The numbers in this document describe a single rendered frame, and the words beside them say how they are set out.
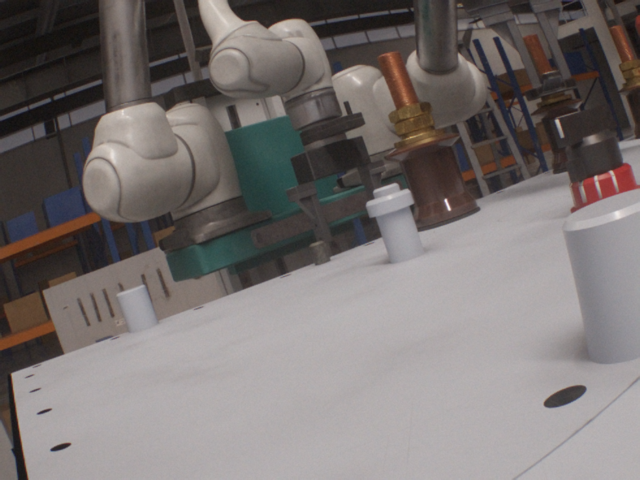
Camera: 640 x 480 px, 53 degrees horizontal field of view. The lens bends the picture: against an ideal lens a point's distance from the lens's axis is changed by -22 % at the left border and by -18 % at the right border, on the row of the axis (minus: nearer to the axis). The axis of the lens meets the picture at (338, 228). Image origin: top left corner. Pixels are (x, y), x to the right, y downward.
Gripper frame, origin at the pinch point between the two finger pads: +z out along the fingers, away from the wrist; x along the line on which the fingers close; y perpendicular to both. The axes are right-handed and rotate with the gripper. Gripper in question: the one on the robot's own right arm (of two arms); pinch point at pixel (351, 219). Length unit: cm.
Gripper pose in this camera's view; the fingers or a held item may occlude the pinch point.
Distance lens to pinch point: 134.7
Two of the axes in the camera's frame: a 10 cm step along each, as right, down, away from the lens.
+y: -6.0, 1.6, 7.8
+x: -7.3, 2.8, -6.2
